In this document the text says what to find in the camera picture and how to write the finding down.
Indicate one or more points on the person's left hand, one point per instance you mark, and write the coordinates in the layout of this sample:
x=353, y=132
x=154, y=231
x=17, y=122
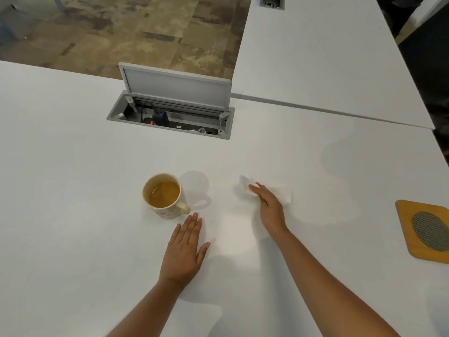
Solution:
x=182, y=252

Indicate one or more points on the person's right hand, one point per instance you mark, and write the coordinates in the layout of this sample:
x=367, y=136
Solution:
x=272, y=210

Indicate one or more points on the torn white paper towel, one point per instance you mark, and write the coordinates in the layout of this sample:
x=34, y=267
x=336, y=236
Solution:
x=282, y=194

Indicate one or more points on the cream mug with tea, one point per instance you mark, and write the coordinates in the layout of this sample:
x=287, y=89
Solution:
x=168, y=212

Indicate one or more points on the wooden coaster with mesh disc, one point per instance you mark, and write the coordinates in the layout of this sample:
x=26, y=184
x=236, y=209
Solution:
x=403, y=224

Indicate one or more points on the person's left forearm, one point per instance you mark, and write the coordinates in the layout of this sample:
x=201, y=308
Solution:
x=147, y=312

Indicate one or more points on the person's right forearm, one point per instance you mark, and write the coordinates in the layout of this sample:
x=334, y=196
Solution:
x=333, y=291

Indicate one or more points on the grey power strip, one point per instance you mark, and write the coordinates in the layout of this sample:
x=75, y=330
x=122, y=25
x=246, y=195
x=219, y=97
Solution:
x=193, y=127

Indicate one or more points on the white adjoining table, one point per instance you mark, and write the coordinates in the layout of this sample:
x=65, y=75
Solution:
x=315, y=59

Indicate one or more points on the black solid-back office chair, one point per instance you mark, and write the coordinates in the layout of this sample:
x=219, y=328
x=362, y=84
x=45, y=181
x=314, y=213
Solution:
x=428, y=66

